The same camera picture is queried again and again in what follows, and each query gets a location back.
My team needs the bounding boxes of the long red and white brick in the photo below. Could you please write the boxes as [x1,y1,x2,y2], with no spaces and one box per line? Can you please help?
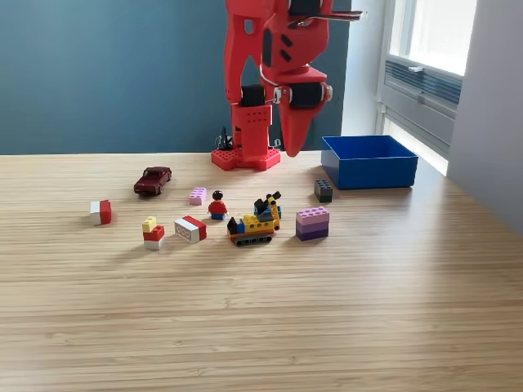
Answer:
[173,215,208,244]

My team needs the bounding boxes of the blue plastic bin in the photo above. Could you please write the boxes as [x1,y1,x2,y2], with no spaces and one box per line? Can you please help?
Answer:
[320,134,419,190]

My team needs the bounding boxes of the black brick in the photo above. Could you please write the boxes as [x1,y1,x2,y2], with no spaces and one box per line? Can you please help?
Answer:
[314,178,333,204]

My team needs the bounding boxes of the pink and purple brick stack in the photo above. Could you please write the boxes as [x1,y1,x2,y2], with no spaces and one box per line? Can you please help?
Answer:
[295,207,330,242]

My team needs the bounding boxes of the yellow toy digger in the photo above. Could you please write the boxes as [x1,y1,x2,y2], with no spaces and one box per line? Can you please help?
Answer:
[226,189,283,248]

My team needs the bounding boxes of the toy figure red shirt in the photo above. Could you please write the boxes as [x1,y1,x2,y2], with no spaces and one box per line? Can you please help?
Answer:
[208,189,229,221]

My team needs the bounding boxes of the grey pleated window blind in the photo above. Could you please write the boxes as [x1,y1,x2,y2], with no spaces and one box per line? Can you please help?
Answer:
[383,56,463,108]

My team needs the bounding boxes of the dark red toy car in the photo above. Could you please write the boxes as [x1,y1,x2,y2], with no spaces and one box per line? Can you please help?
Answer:
[133,166,173,196]

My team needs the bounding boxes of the red over white brick stack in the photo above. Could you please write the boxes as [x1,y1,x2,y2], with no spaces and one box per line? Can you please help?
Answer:
[142,225,166,251]

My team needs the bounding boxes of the red and white square brick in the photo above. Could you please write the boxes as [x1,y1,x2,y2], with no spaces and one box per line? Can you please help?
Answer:
[89,199,113,225]

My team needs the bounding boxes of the black cable bundle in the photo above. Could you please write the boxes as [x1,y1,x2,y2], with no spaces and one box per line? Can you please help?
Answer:
[215,126,235,150]

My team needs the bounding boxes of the white window frame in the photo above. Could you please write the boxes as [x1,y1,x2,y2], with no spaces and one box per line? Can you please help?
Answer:
[378,0,479,176]

